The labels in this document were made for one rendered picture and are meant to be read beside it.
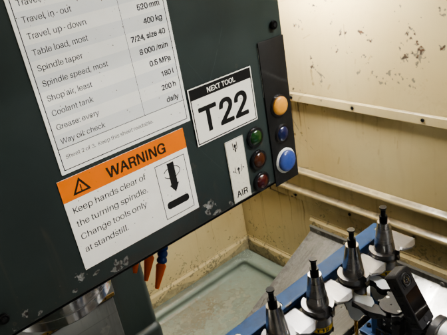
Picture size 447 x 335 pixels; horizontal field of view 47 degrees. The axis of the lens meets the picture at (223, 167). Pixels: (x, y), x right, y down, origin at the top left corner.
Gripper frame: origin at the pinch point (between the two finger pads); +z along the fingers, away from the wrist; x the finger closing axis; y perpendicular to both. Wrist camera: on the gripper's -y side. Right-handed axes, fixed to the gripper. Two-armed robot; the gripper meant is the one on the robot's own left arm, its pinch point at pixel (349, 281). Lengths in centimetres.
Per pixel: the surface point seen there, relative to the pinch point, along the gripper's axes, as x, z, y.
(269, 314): -23.6, -1.2, -8.2
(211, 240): 31, 94, 46
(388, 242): 9.9, -2.6, -5.3
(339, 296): -6.4, -2.5, -1.7
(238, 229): 45, 94, 49
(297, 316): -15.8, -0.1, -1.5
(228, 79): -31, -8, -53
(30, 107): -54, -8, -58
